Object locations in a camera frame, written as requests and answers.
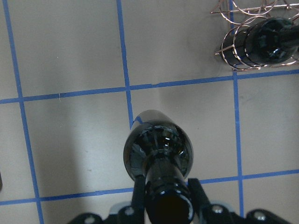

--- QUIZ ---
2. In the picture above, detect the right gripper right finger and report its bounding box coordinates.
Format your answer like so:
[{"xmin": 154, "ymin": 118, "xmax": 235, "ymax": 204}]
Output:
[{"xmin": 188, "ymin": 178, "xmax": 211, "ymax": 217}]

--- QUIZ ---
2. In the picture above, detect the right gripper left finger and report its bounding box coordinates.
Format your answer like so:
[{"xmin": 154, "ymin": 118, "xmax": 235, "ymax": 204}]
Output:
[{"xmin": 131, "ymin": 175, "xmax": 145, "ymax": 211}]

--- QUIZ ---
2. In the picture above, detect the dark wine bottle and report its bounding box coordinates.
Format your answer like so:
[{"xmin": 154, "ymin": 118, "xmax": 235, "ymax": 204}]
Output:
[
  {"xmin": 123, "ymin": 110, "xmax": 194, "ymax": 224},
  {"xmin": 220, "ymin": 17, "xmax": 299, "ymax": 67}
]

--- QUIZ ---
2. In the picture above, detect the dark wine bottle in basket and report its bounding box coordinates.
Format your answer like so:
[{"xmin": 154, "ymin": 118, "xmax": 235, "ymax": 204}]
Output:
[{"xmin": 220, "ymin": 17, "xmax": 299, "ymax": 67}]

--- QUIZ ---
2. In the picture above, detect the copper wire wine basket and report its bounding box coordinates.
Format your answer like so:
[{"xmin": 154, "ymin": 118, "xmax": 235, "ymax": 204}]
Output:
[{"xmin": 211, "ymin": 0, "xmax": 299, "ymax": 71}]

